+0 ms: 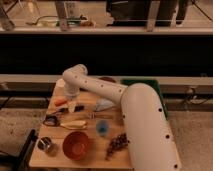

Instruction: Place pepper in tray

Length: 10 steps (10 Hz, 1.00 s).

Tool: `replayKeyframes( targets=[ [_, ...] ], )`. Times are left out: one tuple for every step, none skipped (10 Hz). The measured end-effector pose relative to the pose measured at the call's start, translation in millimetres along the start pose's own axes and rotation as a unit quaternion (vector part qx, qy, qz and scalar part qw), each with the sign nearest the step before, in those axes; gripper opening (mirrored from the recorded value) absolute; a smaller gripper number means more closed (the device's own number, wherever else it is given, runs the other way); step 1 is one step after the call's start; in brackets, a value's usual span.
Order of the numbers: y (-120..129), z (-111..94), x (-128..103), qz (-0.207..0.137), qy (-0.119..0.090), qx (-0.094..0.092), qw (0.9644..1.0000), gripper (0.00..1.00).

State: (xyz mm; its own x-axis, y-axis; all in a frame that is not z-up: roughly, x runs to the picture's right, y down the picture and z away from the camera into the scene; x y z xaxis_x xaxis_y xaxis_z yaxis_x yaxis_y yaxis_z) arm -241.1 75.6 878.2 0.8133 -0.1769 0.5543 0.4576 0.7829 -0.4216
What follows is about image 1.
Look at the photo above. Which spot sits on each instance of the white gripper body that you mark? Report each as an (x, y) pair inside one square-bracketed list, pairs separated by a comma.
[(71, 93)]

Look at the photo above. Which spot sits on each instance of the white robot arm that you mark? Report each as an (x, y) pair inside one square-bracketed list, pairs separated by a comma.
[(151, 144)]

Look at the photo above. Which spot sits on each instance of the green plastic tray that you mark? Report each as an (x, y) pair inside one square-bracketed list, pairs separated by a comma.
[(151, 82)]

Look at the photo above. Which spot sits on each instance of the white lidded jar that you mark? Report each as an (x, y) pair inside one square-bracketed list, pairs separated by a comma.
[(60, 83)]

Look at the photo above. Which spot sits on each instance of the grey folded cloth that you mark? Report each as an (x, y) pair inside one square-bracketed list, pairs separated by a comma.
[(103, 104)]

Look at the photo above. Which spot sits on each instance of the yellow banana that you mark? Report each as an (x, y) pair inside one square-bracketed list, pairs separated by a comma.
[(74, 125)]

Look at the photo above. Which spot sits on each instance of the purple bowl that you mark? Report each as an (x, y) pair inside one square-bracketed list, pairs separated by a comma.
[(109, 79)]

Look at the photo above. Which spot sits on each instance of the blue plastic cup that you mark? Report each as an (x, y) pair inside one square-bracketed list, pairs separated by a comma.
[(102, 127)]

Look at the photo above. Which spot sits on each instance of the red-brown bowl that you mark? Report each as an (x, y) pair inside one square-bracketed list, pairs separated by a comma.
[(76, 145)]

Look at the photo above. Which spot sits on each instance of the metal cup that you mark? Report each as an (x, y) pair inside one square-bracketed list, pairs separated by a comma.
[(46, 145)]

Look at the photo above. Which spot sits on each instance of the purple grape bunch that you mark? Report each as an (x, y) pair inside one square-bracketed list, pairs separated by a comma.
[(117, 143)]

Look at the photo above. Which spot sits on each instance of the black chair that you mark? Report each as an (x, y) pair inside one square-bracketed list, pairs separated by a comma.
[(14, 162)]

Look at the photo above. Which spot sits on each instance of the black handled knife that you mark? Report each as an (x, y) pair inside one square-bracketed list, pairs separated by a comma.
[(75, 109)]

